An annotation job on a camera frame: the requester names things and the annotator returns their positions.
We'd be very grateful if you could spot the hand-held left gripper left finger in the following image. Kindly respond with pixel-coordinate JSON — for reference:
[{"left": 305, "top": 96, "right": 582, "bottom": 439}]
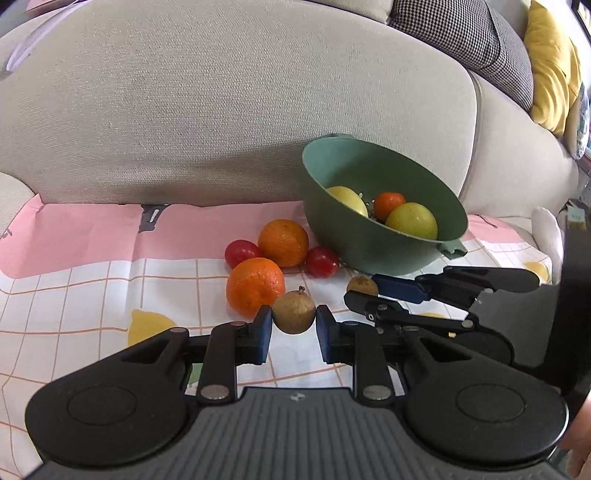
[{"left": 117, "top": 305, "right": 273, "bottom": 403}]

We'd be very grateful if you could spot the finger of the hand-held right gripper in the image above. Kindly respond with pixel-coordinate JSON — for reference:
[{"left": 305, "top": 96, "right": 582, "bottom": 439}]
[
  {"left": 372, "top": 266, "right": 541, "bottom": 305},
  {"left": 344, "top": 292, "right": 479, "bottom": 334}
]

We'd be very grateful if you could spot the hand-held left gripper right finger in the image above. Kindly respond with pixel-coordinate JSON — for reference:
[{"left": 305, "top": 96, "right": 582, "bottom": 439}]
[{"left": 315, "top": 305, "right": 467, "bottom": 403}]

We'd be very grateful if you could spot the small brown longan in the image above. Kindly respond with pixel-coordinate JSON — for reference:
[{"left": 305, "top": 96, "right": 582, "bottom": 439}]
[
  {"left": 272, "top": 286, "right": 317, "bottom": 335},
  {"left": 346, "top": 275, "right": 379, "bottom": 296}
]

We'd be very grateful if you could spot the orange tangerine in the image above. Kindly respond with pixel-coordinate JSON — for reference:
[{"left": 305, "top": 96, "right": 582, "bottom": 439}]
[
  {"left": 257, "top": 219, "right": 310, "bottom": 268},
  {"left": 226, "top": 257, "right": 286, "bottom": 320},
  {"left": 373, "top": 191, "right": 407, "bottom": 221}
]

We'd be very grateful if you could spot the red cherry tomato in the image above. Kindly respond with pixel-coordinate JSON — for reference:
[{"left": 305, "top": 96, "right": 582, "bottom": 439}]
[
  {"left": 225, "top": 239, "right": 263, "bottom": 268},
  {"left": 305, "top": 246, "right": 339, "bottom": 278}
]

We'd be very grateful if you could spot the green colander bowl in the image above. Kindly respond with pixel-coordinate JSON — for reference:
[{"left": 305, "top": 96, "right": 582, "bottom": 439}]
[{"left": 300, "top": 134, "right": 469, "bottom": 276}]

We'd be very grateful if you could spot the yellow-green lemon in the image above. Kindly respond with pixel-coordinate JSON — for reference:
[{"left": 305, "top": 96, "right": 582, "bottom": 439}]
[
  {"left": 385, "top": 202, "right": 438, "bottom": 241},
  {"left": 326, "top": 185, "right": 369, "bottom": 219}
]

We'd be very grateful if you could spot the person's right forearm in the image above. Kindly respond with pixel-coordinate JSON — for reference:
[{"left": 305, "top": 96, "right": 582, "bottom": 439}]
[{"left": 558, "top": 392, "right": 591, "bottom": 480}]

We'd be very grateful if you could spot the lemon-print checked cloth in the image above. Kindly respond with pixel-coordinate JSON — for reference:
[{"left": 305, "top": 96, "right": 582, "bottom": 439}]
[{"left": 0, "top": 194, "right": 555, "bottom": 480}]

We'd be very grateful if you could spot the blue patterned cushion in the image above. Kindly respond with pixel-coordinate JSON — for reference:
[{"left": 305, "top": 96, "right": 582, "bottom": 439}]
[{"left": 566, "top": 80, "right": 591, "bottom": 160}]

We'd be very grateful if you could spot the beige sofa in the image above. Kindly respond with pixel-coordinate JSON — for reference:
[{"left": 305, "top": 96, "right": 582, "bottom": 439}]
[{"left": 0, "top": 0, "right": 591, "bottom": 278}]

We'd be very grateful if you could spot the yellow cushion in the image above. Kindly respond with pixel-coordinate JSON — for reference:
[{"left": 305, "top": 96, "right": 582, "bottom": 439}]
[{"left": 523, "top": 0, "right": 583, "bottom": 137}]

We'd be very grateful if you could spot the houndstooth cushion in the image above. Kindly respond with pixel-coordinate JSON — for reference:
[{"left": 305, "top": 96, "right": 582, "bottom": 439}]
[{"left": 388, "top": 0, "right": 535, "bottom": 112}]

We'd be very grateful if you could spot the white ribbon strap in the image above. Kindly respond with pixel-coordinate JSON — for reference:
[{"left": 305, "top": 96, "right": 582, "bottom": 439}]
[{"left": 0, "top": 4, "right": 70, "bottom": 72}]

